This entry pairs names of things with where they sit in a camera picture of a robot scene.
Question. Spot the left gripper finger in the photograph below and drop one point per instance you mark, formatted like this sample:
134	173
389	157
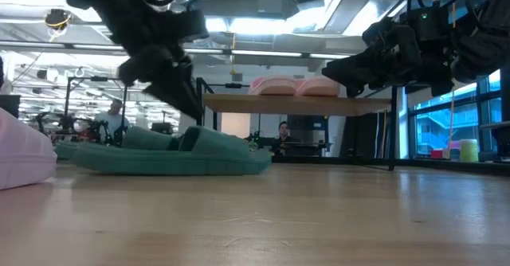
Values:
179	91

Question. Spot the pink rubber slide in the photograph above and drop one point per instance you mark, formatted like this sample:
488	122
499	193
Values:
275	87
24	154
318	87

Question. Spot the green rubber slide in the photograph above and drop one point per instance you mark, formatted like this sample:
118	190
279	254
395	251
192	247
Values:
159	164
147	138

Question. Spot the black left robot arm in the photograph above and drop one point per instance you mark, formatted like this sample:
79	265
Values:
119	3

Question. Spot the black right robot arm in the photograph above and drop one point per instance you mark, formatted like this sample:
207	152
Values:
486	39

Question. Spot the wooden shelf black metal legs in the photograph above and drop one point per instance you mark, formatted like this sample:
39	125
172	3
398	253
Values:
295	104

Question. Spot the person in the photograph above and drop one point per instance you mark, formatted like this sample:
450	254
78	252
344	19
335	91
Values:
113	118
283	130

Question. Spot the small red box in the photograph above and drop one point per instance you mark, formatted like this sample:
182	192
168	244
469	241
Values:
437	154

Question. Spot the yellow-green thread spool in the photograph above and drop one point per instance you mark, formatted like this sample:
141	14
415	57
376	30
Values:
469	150

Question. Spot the black background monitor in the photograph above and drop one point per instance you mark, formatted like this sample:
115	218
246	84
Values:
10	106

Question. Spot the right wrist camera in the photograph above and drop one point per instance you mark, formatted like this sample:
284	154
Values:
378	33

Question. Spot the black background rig frame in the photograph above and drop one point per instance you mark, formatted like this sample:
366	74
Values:
99	79

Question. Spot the grey ceiling duct box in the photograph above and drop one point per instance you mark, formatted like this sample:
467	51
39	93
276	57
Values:
275	3

